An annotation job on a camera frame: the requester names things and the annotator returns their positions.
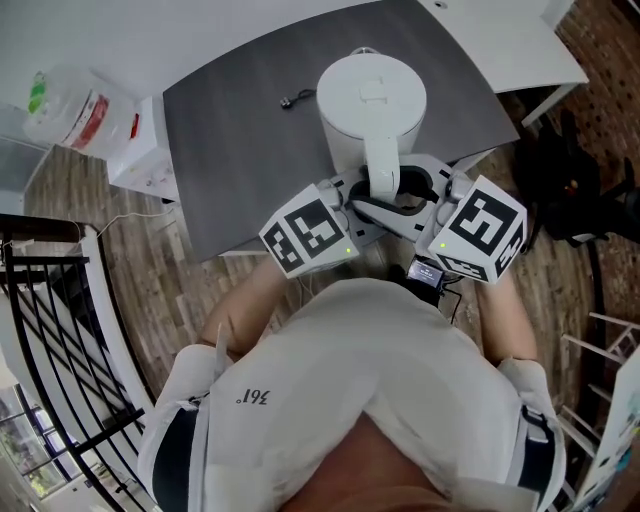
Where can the person's right forearm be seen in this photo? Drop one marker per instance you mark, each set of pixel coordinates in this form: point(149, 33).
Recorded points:
point(505, 320)

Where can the black office chair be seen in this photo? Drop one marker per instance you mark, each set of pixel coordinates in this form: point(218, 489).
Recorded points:
point(565, 190)

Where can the small black display device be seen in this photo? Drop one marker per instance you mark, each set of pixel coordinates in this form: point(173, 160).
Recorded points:
point(425, 272)

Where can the white storage box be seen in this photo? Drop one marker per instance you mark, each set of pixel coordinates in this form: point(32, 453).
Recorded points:
point(145, 160)

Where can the white paint-stained board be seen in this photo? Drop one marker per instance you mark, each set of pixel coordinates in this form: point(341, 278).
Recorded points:
point(620, 425)

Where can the white electric kettle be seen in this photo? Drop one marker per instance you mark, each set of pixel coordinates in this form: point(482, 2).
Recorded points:
point(350, 100)

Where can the person's neck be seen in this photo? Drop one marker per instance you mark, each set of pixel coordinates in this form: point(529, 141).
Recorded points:
point(370, 465)

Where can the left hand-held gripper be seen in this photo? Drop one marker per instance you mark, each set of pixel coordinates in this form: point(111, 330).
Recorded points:
point(310, 230)

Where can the white metal rack frame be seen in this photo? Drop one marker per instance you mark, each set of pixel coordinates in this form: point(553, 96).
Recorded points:
point(595, 349)

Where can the person's right shoe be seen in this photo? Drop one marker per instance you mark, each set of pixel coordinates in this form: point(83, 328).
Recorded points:
point(397, 272)

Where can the person's white shirt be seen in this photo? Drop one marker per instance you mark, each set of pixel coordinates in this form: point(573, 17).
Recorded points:
point(360, 350)

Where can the black pole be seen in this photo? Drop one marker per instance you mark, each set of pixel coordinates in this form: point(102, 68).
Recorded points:
point(597, 290)

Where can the white table leg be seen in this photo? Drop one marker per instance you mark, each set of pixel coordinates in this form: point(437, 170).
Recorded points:
point(470, 162)
point(245, 252)

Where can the person's left forearm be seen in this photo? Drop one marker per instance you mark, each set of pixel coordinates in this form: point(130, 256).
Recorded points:
point(245, 310)

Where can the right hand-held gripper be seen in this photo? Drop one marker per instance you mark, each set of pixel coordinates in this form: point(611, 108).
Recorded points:
point(480, 225)

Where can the lower floor window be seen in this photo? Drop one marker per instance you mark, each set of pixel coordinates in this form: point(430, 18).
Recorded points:
point(25, 440)

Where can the black metal stair railing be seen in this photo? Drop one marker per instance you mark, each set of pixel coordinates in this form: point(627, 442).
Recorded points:
point(35, 230)

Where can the white desk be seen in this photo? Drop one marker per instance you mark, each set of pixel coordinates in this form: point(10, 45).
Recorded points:
point(500, 45)

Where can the clear water jug red label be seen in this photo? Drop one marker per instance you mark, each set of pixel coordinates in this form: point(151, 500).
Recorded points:
point(75, 115)

